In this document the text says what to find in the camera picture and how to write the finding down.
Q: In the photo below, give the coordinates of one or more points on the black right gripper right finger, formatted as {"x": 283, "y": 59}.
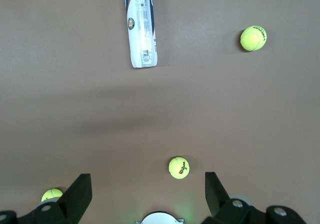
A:
{"x": 215, "y": 196}

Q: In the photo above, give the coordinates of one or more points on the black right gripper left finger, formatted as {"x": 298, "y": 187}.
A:
{"x": 75, "y": 196}

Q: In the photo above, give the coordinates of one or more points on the white blue tennis ball can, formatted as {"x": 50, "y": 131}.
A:
{"x": 141, "y": 29}

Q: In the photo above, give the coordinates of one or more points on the yellow tennis ball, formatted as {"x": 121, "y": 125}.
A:
{"x": 51, "y": 194}

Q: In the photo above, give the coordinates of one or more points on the yellow tennis ball Wilson print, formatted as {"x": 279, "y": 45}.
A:
{"x": 179, "y": 167}

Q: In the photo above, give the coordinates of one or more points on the yellow tennis ball Head print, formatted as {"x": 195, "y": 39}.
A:
{"x": 253, "y": 38}

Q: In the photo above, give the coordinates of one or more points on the brown table cover mat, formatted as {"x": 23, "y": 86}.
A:
{"x": 75, "y": 84}

